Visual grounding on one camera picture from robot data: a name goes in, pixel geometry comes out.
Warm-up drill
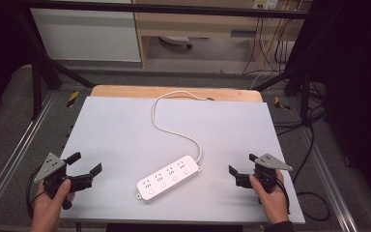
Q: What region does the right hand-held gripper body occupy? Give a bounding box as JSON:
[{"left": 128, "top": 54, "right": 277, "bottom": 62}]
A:
[{"left": 236, "top": 153, "right": 294, "bottom": 195}]

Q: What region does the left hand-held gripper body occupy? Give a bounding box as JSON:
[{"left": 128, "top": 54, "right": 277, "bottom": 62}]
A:
[{"left": 33, "top": 152, "right": 94, "bottom": 211}]

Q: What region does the person's right hand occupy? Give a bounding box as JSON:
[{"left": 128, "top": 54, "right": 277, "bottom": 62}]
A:
[{"left": 248, "top": 169, "right": 291, "bottom": 225}]

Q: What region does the person's left hand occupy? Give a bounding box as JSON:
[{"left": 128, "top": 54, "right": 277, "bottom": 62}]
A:
[{"left": 30, "top": 178, "right": 75, "bottom": 227}]

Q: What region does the white table mat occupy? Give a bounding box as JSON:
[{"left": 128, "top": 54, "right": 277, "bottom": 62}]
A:
[{"left": 59, "top": 96, "right": 306, "bottom": 225}]

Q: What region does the white power strip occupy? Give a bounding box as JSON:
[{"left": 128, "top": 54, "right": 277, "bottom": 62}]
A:
[{"left": 136, "top": 155, "right": 204, "bottom": 203}]

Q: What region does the wooden table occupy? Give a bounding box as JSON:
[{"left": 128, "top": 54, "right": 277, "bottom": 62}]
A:
[{"left": 90, "top": 84, "right": 264, "bottom": 103}]

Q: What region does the white cabinet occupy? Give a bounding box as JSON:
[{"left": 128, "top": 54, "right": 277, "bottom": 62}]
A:
[{"left": 30, "top": 0, "right": 142, "bottom": 63}]

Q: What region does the white chair base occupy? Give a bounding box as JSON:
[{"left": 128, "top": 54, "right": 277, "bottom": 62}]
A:
[{"left": 158, "top": 35, "right": 194, "bottom": 50}]

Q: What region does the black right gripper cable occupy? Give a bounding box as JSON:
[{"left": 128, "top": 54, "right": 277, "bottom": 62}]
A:
[{"left": 278, "top": 178, "right": 292, "bottom": 216}]

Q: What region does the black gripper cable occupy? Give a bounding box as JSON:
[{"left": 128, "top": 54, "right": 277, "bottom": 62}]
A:
[
  {"left": 25, "top": 166, "right": 43, "bottom": 220},
  {"left": 278, "top": 178, "right": 292, "bottom": 216}
]

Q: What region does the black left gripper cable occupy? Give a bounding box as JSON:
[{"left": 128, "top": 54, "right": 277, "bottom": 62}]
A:
[{"left": 25, "top": 166, "right": 43, "bottom": 220}]

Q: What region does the aluminium floor rail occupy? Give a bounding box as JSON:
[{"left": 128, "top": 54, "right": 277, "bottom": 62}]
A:
[
  {"left": 0, "top": 91, "right": 58, "bottom": 220},
  {"left": 298, "top": 125, "right": 359, "bottom": 232}
]

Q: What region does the black floor cable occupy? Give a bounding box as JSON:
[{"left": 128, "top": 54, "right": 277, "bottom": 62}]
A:
[{"left": 292, "top": 124, "right": 331, "bottom": 222}]

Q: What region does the white power strip cable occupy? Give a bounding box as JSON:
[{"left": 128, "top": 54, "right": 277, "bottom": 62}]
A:
[{"left": 151, "top": 90, "right": 217, "bottom": 164}]

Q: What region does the bundle of hanging cables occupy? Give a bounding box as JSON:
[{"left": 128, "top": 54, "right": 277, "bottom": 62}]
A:
[{"left": 242, "top": 9, "right": 300, "bottom": 75}]

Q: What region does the white wall socket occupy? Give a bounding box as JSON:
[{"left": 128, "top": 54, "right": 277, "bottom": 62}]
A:
[{"left": 252, "top": 0, "right": 280, "bottom": 11}]

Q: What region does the black metal frame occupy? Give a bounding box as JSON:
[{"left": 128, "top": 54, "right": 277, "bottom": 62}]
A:
[{"left": 14, "top": 0, "right": 317, "bottom": 121}]

